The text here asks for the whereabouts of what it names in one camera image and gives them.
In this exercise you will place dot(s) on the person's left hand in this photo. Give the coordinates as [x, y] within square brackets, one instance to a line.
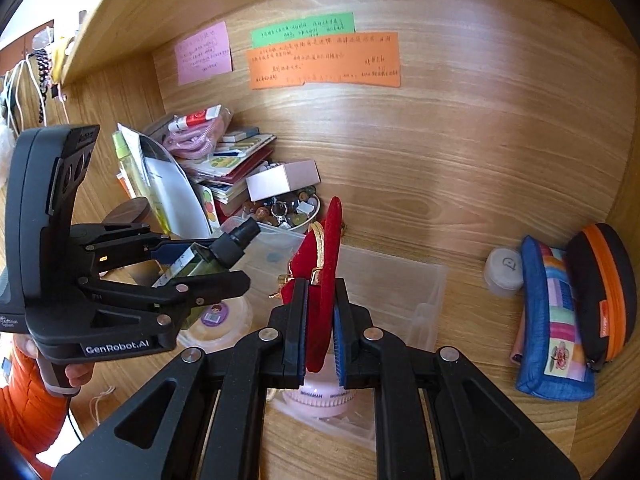
[80, 374]

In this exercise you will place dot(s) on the black orange zip case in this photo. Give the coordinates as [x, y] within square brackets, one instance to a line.
[590, 280]

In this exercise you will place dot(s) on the white round lidded container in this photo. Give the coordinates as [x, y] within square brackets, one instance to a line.
[502, 270]

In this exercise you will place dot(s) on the fruit print carton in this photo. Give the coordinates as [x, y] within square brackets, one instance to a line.
[209, 206]

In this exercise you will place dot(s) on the illustrated book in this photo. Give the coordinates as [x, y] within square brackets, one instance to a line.
[245, 147]

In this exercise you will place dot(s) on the pink paper note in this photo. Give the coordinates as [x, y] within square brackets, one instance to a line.
[204, 52]

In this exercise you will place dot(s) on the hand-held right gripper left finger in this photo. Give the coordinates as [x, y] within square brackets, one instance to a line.
[300, 332]

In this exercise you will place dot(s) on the blue patchwork pouch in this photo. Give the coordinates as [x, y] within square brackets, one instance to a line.
[555, 310]

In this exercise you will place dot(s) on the orange paper note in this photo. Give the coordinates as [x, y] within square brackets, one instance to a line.
[325, 62]

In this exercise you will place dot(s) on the small white cardboard box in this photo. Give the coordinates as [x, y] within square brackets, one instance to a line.
[270, 182]

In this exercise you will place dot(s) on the green paper note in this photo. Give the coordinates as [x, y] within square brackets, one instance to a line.
[302, 30]

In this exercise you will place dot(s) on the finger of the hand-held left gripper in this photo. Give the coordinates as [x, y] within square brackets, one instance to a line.
[165, 248]
[200, 287]

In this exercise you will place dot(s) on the red white tube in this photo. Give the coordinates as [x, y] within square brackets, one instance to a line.
[197, 119]

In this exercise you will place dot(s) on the red velvet pouch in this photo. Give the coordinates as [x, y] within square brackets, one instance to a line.
[320, 310]

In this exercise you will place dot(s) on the green spray bottle black cap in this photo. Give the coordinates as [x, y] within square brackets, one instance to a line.
[230, 245]

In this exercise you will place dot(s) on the clear plastic storage box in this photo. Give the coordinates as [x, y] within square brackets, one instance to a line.
[390, 280]

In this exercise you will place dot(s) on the pudding cup purple label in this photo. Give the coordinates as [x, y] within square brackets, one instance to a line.
[215, 321]

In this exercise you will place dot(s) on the wooden desktop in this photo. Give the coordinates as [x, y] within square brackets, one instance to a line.
[475, 360]

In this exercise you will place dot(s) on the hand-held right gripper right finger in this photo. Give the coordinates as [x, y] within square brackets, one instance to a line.
[340, 342]

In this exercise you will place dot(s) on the wooden shelf board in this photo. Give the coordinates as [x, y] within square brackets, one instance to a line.
[165, 5]

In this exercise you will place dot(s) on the person's left forearm orange sleeve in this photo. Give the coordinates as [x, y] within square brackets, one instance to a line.
[25, 400]

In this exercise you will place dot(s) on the small blue white box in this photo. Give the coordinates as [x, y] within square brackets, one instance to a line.
[240, 135]

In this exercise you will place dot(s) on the gold bangle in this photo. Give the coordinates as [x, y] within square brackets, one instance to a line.
[319, 247]

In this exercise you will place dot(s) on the pink round device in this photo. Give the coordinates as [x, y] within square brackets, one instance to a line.
[320, 401]

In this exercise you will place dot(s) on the white bowl of beads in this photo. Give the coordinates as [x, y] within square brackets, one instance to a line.
[282, 212]

